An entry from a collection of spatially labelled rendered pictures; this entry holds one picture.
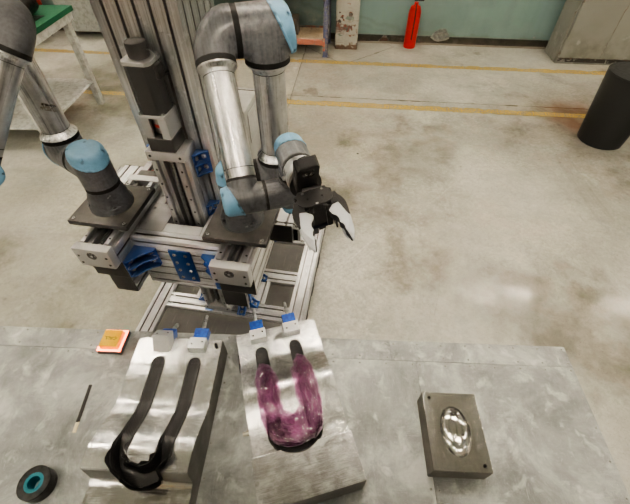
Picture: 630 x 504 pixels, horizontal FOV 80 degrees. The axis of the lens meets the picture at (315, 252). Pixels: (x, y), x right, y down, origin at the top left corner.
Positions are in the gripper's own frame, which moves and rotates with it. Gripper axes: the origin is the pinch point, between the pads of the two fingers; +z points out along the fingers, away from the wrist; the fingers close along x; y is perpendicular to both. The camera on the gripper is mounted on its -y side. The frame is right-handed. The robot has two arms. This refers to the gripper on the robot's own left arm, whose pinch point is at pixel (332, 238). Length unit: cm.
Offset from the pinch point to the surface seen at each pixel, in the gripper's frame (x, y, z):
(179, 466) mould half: 48, 46, 14
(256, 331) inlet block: 24, 55, -20
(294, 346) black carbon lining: 14, 59, -13
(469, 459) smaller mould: -21, 62, 32
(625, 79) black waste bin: -297, 126, -178
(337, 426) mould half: 9, 58, 15
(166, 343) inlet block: 51, 48, -21
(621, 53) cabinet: -460, 195, -316
